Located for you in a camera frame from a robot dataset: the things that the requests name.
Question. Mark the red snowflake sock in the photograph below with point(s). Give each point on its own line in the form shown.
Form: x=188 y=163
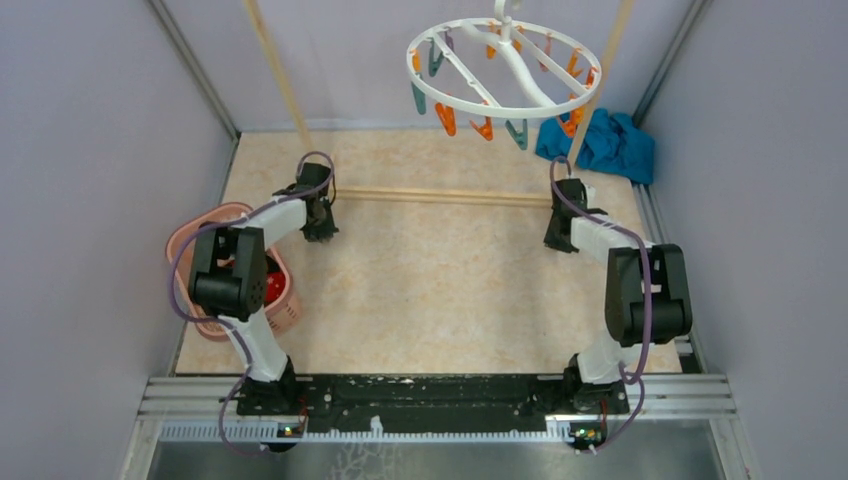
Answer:
x=276 y=284

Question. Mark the white round clip hanger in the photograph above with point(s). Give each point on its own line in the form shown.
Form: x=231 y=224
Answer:
x=500 y=72

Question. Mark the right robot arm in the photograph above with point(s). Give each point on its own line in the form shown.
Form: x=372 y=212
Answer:
x=646 y=298

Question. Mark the wooden rack frame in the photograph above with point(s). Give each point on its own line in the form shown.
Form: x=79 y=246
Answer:
x=430 y=195

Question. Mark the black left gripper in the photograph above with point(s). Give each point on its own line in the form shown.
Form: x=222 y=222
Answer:
x=325 y=234

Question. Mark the pink plastic laundry basket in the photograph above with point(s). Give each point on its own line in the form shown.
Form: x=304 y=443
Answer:
x=283 y=313

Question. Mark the blue crumpled cloth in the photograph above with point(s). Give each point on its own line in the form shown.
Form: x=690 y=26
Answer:
x=612 y=145

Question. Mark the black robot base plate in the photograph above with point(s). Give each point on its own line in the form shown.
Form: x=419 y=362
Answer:
x=412 y=404

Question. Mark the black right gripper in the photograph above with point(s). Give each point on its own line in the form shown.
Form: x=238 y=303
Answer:
x=551 y=241

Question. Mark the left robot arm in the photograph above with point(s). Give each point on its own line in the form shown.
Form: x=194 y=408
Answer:
x=228 y=280

